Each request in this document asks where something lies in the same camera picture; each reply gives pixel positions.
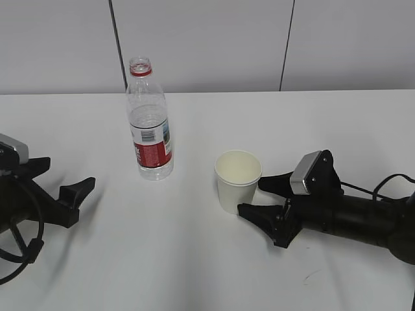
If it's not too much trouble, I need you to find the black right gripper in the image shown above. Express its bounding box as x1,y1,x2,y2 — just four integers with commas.
237,150,344,248

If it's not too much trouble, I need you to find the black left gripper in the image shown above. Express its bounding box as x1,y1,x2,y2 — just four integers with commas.
1,147,96,232

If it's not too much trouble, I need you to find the white paper cup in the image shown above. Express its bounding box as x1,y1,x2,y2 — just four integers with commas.
214,150,263,214

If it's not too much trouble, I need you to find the clear water bottle red label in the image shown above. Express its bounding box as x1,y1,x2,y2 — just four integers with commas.
126,56,174,181

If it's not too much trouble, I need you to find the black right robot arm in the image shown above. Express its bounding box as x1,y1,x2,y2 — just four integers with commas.
237,150,414,264

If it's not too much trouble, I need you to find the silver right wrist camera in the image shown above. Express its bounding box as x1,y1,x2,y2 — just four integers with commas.
289,150,322,195

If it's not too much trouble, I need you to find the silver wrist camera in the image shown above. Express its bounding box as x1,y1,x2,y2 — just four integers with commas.
289,150,322,195
1,134,29,165

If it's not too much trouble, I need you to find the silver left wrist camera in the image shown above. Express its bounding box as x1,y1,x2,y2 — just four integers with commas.
1,134,29,165

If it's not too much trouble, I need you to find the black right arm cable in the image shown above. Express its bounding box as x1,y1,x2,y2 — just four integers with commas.
340,173,415,202

